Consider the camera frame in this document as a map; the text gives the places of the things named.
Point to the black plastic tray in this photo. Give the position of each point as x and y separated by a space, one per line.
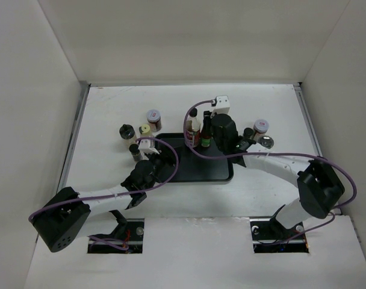
193 168

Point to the small black-cap spice bottle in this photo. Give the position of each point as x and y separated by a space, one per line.
249 133

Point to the yellow-cap red sauce bottle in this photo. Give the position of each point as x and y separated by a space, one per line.
206 133

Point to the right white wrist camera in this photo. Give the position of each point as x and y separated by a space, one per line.
220 105

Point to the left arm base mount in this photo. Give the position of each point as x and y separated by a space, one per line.
125 238

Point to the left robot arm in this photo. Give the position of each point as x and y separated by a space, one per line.
62 219

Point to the tall black-cap sauce bottle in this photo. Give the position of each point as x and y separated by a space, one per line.
192 130

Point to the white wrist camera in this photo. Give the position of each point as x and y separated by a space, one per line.
220 105
147 146

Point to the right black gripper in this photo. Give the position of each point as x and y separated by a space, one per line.
207 119

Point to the red-label lid spice jar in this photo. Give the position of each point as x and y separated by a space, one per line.
260 127

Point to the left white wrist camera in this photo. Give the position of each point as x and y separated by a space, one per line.
147 146

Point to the small dark pepper bottle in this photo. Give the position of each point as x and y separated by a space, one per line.
135 152

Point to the silver-lid white powder jar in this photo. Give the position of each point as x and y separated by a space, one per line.
266 141

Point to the red-label lid brown jar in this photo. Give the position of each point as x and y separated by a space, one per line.
154 119

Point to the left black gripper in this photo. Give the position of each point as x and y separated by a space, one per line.
167 157

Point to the yellow-cap white powder jar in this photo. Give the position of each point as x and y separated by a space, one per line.
145 131

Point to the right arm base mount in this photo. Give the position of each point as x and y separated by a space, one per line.
269 237

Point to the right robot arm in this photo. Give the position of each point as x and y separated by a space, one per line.
318 185

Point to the black-cap shaker jar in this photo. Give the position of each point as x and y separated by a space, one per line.
128 134

